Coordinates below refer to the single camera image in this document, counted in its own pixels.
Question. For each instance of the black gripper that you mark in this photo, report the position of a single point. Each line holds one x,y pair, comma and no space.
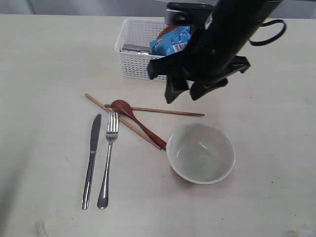
208,71

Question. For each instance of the blue snack packet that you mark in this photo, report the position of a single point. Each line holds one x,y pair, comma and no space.
171,42

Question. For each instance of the brown ceramic plate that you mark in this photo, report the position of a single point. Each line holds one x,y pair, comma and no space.
167,29

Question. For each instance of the grey-green ceramic bowl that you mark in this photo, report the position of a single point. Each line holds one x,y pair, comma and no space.
200,154

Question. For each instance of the brown wooden spoon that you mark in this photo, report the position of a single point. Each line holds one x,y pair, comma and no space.
125,109

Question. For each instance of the white perforated plastic basket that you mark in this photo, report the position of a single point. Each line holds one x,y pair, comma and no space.
137,31

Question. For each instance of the silver fork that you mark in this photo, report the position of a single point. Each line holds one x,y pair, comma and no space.
111,136

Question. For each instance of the brown wooden chopstick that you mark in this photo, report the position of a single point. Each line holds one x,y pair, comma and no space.
168,112
123,121

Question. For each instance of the silver table knife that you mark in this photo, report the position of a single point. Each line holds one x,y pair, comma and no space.
94,137

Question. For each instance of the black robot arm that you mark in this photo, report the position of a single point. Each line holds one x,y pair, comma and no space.
230,26

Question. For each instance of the silver metal tin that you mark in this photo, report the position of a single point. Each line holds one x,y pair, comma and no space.
136,49

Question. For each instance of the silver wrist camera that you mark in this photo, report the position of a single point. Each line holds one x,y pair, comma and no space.
185,13

